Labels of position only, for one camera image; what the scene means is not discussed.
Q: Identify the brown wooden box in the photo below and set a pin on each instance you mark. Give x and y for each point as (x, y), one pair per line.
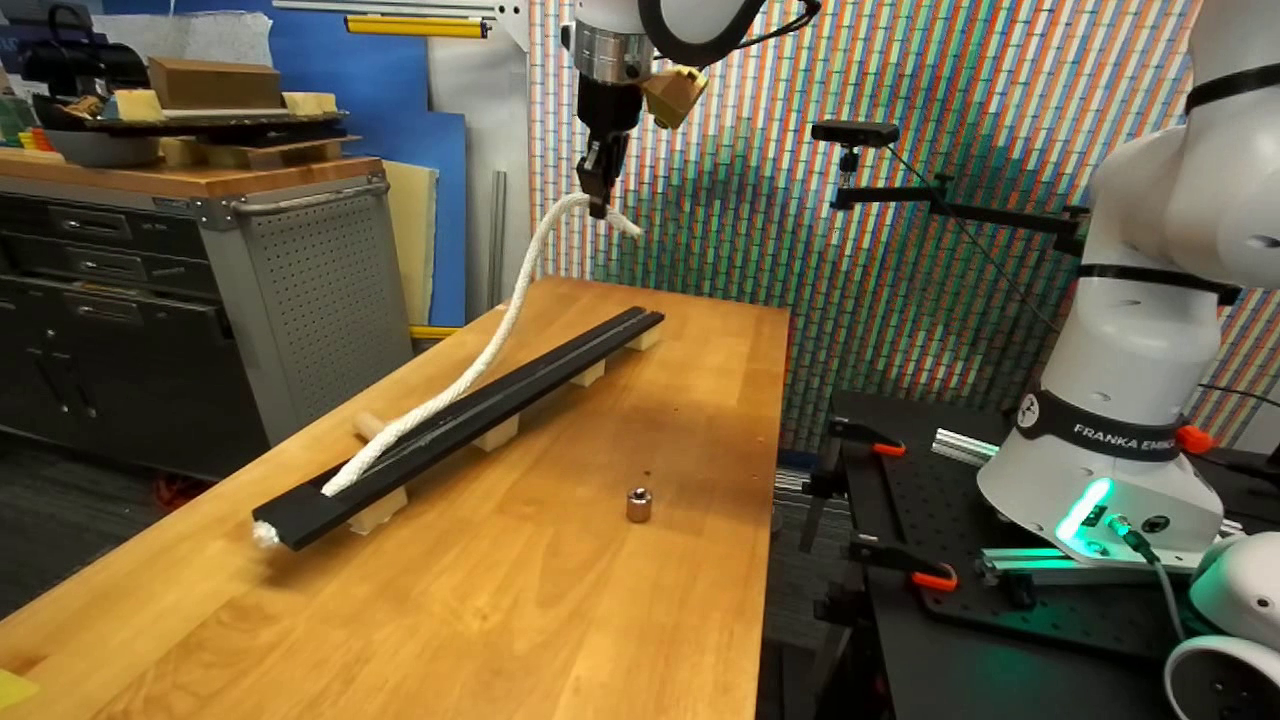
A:
(212, 82)

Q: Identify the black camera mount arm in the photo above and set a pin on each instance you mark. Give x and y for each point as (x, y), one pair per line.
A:
(962, 207)

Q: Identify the black robot table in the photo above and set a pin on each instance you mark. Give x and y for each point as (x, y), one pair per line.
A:
(932, 655)

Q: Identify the wooden plank stack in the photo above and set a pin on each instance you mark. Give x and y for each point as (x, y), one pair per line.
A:
(266, 151)

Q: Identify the beige panel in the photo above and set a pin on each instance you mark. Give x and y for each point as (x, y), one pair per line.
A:
(411, 241)

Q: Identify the wooden support block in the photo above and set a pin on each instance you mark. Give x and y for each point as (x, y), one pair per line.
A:
(498, 433)
(594, 373)
(377, 515)
(648, 342)

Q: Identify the blue panel board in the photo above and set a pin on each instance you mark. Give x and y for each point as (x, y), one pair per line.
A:
(361, 107)

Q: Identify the white foam board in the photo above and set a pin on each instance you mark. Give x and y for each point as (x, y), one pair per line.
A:
(482, 132)

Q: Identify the small metal nut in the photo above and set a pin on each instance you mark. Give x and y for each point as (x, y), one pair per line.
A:
(637, 504)

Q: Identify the white box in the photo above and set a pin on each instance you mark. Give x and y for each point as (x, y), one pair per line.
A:
(187, 38)

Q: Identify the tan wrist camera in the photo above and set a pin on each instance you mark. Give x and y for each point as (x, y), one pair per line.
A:
(674, 99)

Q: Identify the grey perforated metal cabinet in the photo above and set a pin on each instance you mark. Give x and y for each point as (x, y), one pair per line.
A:
(306, 306)

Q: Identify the black flat tray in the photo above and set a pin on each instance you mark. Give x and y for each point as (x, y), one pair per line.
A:
(201, 130)

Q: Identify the orange round knob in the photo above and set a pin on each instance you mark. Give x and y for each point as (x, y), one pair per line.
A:
(1196, 436)

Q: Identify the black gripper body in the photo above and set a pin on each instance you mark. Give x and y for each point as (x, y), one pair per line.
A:
(606, 122)

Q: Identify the yellow object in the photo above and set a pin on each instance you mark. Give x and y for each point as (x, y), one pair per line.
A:
(431, 334)

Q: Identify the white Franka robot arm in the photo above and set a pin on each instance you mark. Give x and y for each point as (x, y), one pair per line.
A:
(1144, 344)

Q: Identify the black equipment pile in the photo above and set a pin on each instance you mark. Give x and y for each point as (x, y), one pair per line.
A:
(83, 53)

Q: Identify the long black rail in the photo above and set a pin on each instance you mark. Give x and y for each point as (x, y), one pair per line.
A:
(544, 373)

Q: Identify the silver aluminium bar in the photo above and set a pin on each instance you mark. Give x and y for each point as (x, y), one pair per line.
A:
(962, 446)

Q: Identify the yellow bar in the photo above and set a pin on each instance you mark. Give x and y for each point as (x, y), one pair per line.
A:
(414, 27)

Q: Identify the beige foam slab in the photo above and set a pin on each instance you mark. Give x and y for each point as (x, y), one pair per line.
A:
(315, 107)

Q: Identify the striped colourful backdrop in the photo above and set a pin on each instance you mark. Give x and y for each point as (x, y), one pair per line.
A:
(932, 306)

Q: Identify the small loose wooden block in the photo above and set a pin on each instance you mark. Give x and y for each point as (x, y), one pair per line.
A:
(369, 426)

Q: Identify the white rail end piece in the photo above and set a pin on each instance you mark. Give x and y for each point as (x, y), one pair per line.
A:
(266, 537)

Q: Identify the green lit metal bar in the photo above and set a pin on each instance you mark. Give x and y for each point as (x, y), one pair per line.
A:
(1042, 560)

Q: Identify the black exterior camera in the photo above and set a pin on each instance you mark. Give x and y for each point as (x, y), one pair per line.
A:
(858, 132)

